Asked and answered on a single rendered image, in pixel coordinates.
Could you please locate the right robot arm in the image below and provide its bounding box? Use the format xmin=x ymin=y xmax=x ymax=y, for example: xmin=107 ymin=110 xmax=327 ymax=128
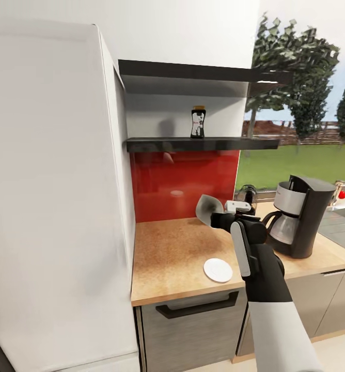
xmin=210 ymin=200 xmax=326 ymax=372

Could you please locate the electric kettle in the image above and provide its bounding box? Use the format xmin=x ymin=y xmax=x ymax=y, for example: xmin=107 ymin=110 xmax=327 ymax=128
xmin=236 ymin=184 xmax=258 ymax=215

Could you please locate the paper coffee filter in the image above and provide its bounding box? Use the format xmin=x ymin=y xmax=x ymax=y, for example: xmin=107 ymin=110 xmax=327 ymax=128
xmin=196 ymin=194 xmax=224 ymax=227

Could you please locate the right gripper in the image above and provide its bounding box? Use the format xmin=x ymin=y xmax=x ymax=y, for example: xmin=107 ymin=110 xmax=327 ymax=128
xmin=210 ymin=212 xmax=234 ymax=232

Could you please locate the bottle of coffee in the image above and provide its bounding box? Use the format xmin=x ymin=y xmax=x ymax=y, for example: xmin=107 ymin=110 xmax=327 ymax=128
xmin=190 ymin=106 xmax=206 ymax=138

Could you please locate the saucer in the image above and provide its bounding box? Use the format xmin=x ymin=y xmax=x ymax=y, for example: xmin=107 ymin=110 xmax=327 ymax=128
xmin=204 ymin=258 xmax=233 ymax=282

